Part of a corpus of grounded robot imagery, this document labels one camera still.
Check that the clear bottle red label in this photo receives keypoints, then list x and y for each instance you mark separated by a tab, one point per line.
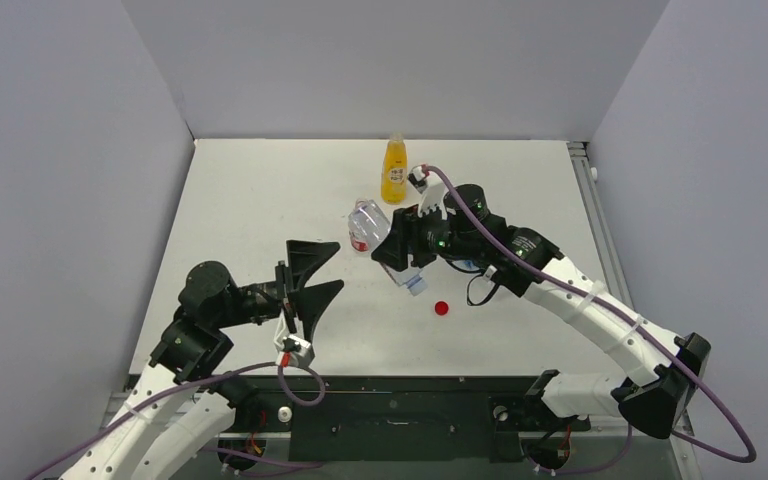
368	225

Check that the yellow juice bottle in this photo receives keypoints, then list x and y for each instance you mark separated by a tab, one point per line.
394	170

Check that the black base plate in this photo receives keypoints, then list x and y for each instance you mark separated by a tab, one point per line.
391	418

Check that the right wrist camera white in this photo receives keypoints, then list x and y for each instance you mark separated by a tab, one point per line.
431	189

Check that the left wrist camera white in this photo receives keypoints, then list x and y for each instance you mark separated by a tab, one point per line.
292	349

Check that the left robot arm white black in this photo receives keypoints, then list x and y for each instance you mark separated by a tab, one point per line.
180	402

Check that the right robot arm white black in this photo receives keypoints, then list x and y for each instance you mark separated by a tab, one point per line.
656	388

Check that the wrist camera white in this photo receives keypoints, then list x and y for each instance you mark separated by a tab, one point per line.
292	349
431	189

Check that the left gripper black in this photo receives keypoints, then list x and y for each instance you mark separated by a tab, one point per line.
307	302

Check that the aluminium frame rail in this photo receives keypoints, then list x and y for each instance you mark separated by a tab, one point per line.
586	176

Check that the clear water bottle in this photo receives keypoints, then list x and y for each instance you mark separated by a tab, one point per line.
410	279

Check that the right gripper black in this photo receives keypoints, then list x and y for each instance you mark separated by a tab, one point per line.
408	233

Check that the red bottle cap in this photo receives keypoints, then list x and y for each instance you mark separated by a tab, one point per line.
441	308

